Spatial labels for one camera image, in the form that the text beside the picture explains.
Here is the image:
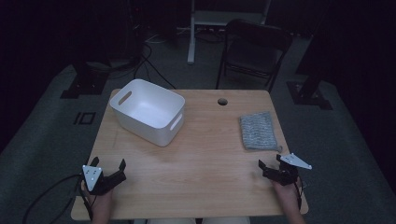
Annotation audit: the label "right hand-held gripper cable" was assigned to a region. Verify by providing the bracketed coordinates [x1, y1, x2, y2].
[293, 182, 305, 210]

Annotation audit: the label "person's right hand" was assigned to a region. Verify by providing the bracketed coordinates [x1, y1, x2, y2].
[271, 176, 303, 213]

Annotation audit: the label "black cables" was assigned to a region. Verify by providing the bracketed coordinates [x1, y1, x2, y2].
[133, 42, 177, 91]

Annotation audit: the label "white metal desk frame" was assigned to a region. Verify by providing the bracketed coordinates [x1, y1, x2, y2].
[186, 0, 272, 65]

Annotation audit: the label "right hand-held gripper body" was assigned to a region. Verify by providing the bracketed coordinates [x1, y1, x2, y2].
[262, 152, 313, 187]

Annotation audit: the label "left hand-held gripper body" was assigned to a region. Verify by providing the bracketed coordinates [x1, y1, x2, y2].
[81, 164, 127, 197]

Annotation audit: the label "left hand-held gripper cable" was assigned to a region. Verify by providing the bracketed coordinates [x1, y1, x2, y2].
[21, 173, 95, 224]

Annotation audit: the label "black folding chair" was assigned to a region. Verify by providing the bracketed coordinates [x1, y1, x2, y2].
[215, 19, 294, 93]

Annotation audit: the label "grey knitted cloth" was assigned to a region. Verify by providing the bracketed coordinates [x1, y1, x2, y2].
[238, 110, 284, 154]

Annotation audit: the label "black stand with flat base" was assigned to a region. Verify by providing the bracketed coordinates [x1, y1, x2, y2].
[286, 0, 333, 111]
[59, 59, 110, 100]

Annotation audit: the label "person's left hand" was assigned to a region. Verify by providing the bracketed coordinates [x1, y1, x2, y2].
[80, 181, 115, 219]

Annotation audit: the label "hand-held gripper cable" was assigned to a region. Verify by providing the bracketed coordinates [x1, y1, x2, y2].
[293, 182, 305, 210]
[21, 173, 95, 224]

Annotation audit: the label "white plastic basket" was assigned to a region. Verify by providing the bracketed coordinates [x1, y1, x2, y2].
[108, 78, 187, 147]

